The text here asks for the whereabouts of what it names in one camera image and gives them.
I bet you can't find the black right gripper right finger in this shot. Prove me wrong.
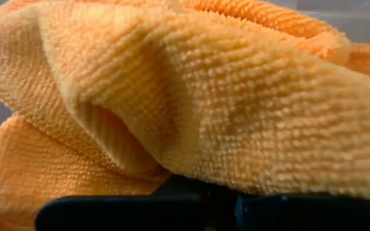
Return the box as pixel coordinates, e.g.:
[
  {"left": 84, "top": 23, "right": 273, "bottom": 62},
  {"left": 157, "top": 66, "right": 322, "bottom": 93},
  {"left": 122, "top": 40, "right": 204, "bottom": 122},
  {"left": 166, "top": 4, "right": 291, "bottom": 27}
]
[{"left": 209, "top": 188, "right": 370, "bottom": 231}]

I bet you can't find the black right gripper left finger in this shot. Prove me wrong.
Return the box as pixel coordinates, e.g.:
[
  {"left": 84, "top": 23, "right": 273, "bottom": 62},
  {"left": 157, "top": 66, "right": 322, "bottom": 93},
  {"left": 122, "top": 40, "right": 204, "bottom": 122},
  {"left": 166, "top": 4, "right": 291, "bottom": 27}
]
[{"left": 34, "top": 175, "right": 207, "bottom": 231}]

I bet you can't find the orange microfiber towel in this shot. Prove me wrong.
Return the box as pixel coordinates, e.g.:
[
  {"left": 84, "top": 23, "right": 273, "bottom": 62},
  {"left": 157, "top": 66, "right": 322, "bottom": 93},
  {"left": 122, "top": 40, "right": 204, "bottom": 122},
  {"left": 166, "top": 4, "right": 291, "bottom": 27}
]
[
  {"left": 0, "top": 0, "right": 370, "bottom": 200},
  {"left": 0, "top": 114, "right": 172, "bottom": 231}
]

